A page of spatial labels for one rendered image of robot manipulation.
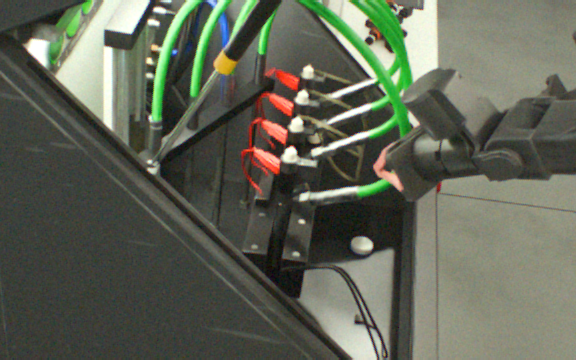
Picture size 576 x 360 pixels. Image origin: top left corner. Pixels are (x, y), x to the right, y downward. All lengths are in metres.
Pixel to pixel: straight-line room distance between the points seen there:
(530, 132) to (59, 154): 0.48
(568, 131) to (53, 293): 0.60
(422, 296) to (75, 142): 0.67
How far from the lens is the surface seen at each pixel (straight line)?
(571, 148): 0.92
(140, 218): 0.99
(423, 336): 1.36
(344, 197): 1.20
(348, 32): 1.09
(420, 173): 1.08
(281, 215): 1.39
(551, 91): 1.24
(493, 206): 3.26
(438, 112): 0.98
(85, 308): 1.10
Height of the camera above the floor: 1.91
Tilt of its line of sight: 37 degrees down
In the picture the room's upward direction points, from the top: 9 degrees clockwise
